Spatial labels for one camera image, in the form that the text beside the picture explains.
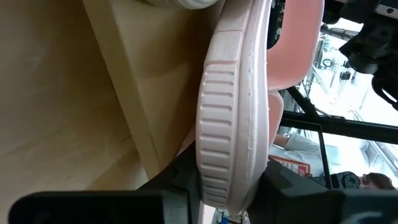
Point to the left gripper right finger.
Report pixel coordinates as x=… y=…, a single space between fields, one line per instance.
x=311 y=205

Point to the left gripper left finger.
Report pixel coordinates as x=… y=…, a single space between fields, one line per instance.
x=93 y=208

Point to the pink rubber slide sandal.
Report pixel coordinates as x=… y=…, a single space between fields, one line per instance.
x=230 y=109

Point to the grey rubber slide sandal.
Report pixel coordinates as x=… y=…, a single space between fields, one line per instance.
x=186 y=3

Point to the black round device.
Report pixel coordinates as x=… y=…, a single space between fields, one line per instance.
x=345 y=180

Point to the red and white box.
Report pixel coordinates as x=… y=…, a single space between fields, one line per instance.
x=292 y=166

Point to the person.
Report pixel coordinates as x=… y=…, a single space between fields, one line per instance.
x=304 y=149

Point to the black aluminium rig frame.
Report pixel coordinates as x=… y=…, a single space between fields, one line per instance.
x=357 y=127

